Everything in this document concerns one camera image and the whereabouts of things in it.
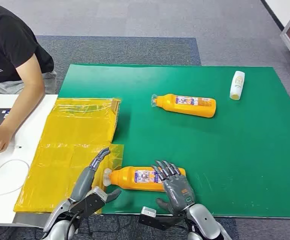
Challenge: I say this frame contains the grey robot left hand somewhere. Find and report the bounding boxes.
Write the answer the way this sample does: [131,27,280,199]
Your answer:
[69,147,122,204]

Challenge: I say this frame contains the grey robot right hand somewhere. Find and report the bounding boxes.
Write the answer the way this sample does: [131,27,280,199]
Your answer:
[151,160,196,216]

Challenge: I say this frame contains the orange detergent bottle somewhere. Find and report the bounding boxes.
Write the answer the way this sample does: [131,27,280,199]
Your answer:
[150,93,217,119]
[102,166,187,193]

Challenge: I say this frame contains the small white plastic bottle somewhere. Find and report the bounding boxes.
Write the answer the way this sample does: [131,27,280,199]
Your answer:
[229,70,245,101]

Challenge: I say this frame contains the white desk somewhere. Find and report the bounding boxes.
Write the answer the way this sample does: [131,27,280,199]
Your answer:
[0,94,59,229]

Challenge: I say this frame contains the yellow plastic sheet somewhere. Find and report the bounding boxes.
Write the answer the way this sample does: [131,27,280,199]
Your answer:
[13,97,125,215]

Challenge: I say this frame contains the green table mat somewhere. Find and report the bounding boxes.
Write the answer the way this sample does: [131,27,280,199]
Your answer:
[58,63,290,220]

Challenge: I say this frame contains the person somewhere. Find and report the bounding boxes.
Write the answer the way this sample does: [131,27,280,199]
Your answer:
[0,0,58,155]

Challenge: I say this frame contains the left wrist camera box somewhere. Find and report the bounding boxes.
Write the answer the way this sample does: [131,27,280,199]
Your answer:
[68,186,109,220]

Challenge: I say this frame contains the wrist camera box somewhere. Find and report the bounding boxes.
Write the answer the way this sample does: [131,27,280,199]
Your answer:
[137,206,186,232]
[68,186,109,220]

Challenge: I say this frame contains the thin white cable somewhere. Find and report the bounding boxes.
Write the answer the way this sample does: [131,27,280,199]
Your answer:
[0,158,31,197]

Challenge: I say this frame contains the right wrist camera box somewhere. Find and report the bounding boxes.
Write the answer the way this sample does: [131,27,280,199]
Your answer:
[137,206,186,232]

